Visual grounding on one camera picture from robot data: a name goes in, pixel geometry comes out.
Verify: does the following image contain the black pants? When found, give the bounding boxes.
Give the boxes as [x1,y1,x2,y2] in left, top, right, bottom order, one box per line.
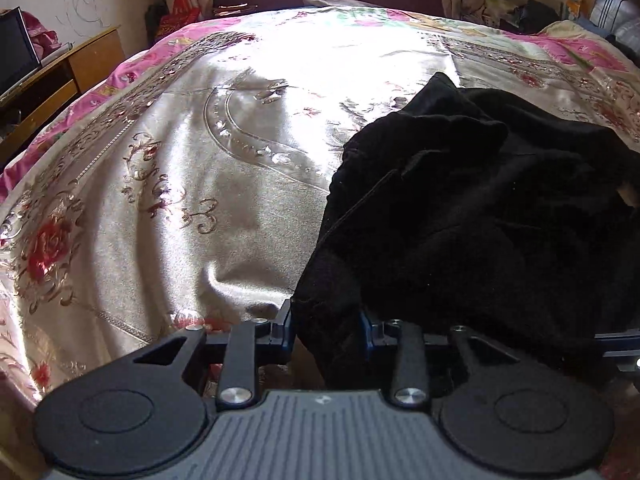
[292,73,639,388]

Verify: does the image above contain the floral satin bedspread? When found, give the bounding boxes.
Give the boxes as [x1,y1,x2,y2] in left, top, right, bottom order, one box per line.
[1,6,639,408]

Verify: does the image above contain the wooden TV cabinet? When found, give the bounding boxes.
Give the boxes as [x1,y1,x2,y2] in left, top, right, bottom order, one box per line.
[1,27,125,166]

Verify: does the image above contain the black flat screen TV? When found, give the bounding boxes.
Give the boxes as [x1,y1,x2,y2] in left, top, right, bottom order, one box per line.
[0,8,41,94]

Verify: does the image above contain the pink cloth behind TV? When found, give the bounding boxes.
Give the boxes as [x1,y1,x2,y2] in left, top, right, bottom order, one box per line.
[22,11,61,60]

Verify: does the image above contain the red gift bag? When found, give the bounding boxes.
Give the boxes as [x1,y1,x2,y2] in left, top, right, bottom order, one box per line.
[154,0,201,41]

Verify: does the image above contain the dark wooden headboard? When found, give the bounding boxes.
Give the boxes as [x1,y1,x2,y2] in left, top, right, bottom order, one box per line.
[589,0,640,34]

